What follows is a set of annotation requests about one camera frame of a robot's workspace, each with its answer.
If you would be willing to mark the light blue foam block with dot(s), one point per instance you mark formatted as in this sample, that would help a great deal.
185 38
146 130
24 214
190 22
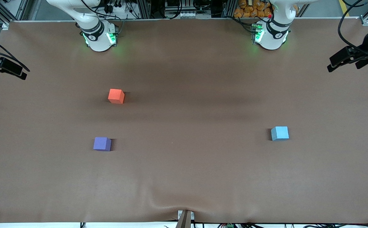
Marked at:
280 133

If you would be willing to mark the wooden camera mount post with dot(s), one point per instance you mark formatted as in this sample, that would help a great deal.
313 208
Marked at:
184 220

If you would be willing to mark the white power strip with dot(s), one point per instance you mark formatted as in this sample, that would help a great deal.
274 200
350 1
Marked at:
117 8

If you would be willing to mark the green terminal connector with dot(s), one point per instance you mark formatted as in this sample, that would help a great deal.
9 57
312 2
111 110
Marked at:
230 225

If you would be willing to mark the orange foam block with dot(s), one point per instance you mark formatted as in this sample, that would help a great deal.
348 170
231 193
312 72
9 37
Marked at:
116 96

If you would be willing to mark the grey electronics box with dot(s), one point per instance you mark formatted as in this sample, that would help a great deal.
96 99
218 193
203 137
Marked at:
187 9

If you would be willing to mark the purple foam block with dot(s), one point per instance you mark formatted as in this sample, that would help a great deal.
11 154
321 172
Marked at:
101 144

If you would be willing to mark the brown table cover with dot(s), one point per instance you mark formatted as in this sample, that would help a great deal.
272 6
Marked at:
184 174

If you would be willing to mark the pile of orange objects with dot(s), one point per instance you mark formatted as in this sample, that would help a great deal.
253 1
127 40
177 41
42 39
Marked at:
250 9

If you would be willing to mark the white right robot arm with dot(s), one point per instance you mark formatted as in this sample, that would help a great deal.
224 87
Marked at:
98 41

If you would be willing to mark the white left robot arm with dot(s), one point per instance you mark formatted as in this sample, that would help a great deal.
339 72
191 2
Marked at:
271 41

